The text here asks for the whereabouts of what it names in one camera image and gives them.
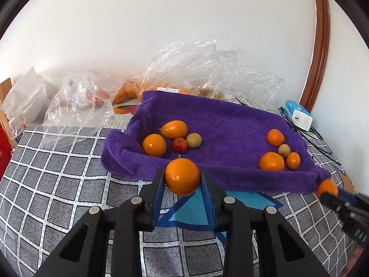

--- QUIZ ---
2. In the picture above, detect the black cable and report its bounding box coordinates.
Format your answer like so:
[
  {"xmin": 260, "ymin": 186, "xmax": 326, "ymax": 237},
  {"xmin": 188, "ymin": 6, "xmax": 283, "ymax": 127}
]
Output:
[{"xmin": 278, "ymin": 107, "xmax": 343, "ymax": 168}]

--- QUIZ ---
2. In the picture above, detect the red box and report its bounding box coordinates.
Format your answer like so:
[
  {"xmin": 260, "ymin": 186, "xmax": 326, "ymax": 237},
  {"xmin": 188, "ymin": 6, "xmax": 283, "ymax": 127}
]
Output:
[{"xmin": 0, "ymin": 118, "xmax": 13, "ymax": 179}]

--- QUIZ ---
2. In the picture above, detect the small red fruit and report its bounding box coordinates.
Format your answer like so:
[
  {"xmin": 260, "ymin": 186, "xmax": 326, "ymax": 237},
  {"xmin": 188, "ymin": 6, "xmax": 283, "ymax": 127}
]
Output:
[{"xmin": 172, "ymin": 137, "xmax": 189, "ymax": 153}]

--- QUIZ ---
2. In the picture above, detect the grey checked bed sheet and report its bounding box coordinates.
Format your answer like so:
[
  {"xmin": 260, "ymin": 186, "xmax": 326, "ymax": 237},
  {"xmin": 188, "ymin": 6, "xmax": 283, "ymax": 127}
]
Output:
[{"xmin": 0, "ymin": 125, "xmax": 369, "ymax": 277}]

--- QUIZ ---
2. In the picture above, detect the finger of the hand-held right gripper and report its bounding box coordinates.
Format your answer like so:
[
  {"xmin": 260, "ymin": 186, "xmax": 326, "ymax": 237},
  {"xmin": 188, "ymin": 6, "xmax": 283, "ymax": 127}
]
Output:
[
  {"xmin": 320, "ymin": 192, "xmax": 358, "ymax": 216},
  {"xmin": 337, "ymin": 189, "xmax": 369, "ymax": 206}
]

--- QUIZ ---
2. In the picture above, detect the oblong orange mandarin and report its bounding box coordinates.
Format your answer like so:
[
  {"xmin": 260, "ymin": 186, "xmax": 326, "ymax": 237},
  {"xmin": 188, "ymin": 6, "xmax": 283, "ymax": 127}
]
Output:
[{"xmin": 160, "ymin": 120, "xmax": 188, "ymax": 139}]

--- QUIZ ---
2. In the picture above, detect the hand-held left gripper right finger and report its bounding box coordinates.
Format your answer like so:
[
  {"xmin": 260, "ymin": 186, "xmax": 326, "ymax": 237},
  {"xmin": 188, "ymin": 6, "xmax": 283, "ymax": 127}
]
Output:
[{"xmin": 201, "ymin": 170, "xmax": 330, "ymax": 277}]

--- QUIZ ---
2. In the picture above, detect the brown wooden door frame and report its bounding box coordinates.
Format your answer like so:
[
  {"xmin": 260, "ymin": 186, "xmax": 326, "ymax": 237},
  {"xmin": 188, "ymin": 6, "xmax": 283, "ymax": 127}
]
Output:
[{"xmin": 300, "ymin": 0, "xmax": 330, "ymax": 113}]

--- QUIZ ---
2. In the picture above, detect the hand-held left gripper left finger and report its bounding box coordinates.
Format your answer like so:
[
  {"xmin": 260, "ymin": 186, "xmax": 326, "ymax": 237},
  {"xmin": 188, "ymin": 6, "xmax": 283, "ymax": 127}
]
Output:
[{"xmin": 36, "ymin": 169, "xmax": 166, "ymax": 277}]

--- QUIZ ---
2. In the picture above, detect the small orange mandarin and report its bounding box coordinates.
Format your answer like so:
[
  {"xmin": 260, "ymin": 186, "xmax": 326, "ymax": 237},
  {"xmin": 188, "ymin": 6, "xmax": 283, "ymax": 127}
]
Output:
[{"xmin": 286, "ymin": 152, "xmax": 301, "ymax": 170}]

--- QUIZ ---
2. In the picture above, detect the clear plastic bottle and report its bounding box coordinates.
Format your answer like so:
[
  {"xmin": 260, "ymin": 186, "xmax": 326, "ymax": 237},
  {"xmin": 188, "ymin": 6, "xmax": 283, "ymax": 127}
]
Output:
[{"xmin": 7, "ymin": 118, "xmax": 25, "ymax": 148}]

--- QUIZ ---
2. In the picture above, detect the brown cardboard box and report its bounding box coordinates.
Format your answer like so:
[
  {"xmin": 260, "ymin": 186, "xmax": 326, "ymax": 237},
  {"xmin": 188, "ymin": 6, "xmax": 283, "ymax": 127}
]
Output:
[{"xmin": 0, "ymin": 77, "xmax": 12, "ymax": 101}]

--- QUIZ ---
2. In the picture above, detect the bunch of brown longans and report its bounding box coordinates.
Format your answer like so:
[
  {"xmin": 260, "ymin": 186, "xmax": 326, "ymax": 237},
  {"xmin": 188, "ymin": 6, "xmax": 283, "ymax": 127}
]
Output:
[{"xmin": 202, "ymin": 87, "xmax": 225, "ymax": 100}]

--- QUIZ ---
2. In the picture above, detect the white charger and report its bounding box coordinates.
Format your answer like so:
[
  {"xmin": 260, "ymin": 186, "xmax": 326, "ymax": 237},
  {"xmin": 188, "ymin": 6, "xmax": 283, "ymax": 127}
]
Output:
[{"xmin": 291, "ymin": 111, "xmax": 313, "ymax": 131}]

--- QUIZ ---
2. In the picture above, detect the purple towel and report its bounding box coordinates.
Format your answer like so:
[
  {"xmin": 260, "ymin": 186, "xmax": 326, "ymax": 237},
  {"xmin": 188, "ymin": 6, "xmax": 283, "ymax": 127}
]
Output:
[{"xmin": 101, "ymin": 90, "xmax": 331, "ymax": 194}]

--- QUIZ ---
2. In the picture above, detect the white translucent plastic bag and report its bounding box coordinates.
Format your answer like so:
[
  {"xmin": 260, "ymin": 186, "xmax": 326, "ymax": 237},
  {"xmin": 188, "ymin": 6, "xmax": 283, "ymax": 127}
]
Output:
[{"xmin": 0, "ymin": 67, "xmax": 49, "ymax": 124}]

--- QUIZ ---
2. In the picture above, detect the blue box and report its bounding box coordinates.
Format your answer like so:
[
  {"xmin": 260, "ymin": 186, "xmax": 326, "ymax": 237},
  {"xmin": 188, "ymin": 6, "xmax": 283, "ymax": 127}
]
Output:
[{"xmin": 285, "ymin": 99, "xmax": 310, "ymax": 116}]

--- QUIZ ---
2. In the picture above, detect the large clear plastic bag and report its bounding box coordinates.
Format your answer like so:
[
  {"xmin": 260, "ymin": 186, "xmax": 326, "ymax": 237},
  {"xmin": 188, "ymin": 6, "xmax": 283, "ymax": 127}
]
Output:
[{"xmin": 135, "ymin": 35, "xmax": 284, "ymax": 113}]

